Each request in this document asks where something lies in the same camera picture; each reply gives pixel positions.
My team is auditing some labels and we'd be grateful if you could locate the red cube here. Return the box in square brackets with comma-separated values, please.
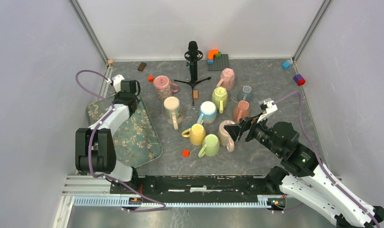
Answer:
[182, 150, 190, 157]

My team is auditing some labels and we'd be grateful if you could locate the purple red block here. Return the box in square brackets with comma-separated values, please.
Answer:
[293, 74, 306, 86]

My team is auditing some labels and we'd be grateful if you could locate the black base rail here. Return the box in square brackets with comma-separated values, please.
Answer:
[110, 175, 287, 204]

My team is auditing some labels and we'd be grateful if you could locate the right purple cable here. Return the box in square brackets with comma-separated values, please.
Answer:
[274, 91, 382, 228]

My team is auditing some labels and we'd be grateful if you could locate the small grey-blue mug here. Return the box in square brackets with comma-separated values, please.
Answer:
[237, 85, 253, 102]

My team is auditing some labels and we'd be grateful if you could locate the floral green tray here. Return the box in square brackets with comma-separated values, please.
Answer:
[86, 95, 163, 168]

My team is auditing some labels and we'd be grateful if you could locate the blue white mug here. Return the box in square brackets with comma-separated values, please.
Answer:
[197, 101, 217, 124]

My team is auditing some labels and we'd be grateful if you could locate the wooden block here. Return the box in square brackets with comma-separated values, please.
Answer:
[192, 90, 199, 100]

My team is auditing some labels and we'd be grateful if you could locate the brown block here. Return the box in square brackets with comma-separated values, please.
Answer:
[137, 62, 147, 72]

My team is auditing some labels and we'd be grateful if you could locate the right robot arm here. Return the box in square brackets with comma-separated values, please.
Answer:
[224, 117, 384, 228]

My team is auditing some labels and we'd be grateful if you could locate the orange curved block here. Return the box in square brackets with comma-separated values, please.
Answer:
[207, 49, 219, 59]

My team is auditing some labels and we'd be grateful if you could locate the iridescent pink mug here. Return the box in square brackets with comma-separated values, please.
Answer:
[218, 120, 235, 152]

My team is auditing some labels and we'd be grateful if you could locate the black microphone on tripod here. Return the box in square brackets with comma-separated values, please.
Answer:
[174, 40, 211, 106]

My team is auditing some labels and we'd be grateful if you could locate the salmon flower mug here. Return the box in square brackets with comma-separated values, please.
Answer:
[232, 100, 250, 123]

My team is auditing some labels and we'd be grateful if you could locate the pink ghost pattern mug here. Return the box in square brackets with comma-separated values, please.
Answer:
[153, 76, 179, 101]

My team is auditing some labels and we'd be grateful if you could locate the blue block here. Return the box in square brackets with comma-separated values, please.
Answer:
[281, 59, 293, 69]

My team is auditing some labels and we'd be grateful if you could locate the light green mug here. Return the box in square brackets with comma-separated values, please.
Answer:
[198, 134, 220, 158]

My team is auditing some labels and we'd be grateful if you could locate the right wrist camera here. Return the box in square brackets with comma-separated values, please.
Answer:
[257, 98, 278, 123]

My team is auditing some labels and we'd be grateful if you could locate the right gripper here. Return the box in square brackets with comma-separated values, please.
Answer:
[223, 111, 283, 156]

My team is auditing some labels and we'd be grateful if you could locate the yellow mug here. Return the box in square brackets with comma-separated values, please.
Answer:
[182, 123, 206, 146]

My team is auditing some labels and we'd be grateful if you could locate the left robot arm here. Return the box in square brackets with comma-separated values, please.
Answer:
[75, 79, 140, 194]

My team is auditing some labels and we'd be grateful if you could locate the grey lego baseplate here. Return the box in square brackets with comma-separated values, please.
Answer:
[208, 54, 229, 71]

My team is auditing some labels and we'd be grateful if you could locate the pink octagonal mug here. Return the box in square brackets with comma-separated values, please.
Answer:
[216, 68, 235, 91]

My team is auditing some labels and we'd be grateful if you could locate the tall seashell cream mug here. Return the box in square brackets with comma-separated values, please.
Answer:
[163, 96, 183, 130]

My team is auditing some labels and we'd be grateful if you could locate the yellow-green octagonal mug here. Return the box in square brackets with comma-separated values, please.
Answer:
[212, 86, 228, 114]

